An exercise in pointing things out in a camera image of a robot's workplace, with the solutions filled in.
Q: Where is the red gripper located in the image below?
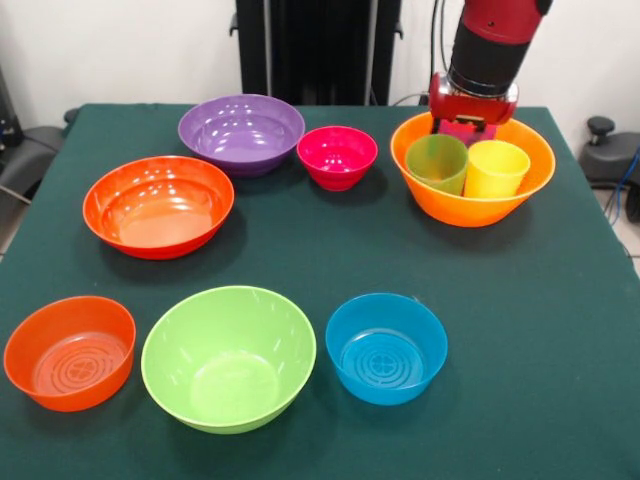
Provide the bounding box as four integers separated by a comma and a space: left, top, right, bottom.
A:
428, 72, 520, 134

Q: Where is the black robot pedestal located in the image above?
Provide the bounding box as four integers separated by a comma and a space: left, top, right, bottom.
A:
229, 0, 405, 106

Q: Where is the small orange bowl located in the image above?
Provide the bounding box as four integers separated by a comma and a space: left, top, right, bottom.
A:
3, 295, 137, 413

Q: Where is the black hanging cable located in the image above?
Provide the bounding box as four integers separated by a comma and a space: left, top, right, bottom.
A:
428, 0, 459, 105

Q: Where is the dark green table cloth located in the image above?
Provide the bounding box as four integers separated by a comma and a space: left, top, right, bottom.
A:
0, 102, 640, 480

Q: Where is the green bowl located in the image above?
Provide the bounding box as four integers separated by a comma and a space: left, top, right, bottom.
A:
140, 285, 318, 435

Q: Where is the pink bowl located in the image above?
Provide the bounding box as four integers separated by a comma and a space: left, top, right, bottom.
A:
296, 126, 379, 192

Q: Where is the yellow cup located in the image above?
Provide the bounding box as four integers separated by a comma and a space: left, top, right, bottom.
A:
463, 139, 531, 198

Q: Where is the green cup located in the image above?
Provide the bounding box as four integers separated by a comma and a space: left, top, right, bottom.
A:
404, 133, 470, 196

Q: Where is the wide red bowl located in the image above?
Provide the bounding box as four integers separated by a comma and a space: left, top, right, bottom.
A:
82, 155, 236, 261

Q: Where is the large orange bowl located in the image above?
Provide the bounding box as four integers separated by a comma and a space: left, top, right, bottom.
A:
389, 110, 557, 229

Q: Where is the blue bowl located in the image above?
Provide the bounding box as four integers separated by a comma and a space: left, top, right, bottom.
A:
325, 292, 449, 407

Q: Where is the purple cup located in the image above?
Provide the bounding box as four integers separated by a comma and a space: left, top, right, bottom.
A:
433, 118, 498, 149

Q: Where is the purple bowl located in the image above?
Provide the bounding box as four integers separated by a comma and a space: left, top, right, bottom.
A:
177, 94, 306, 179

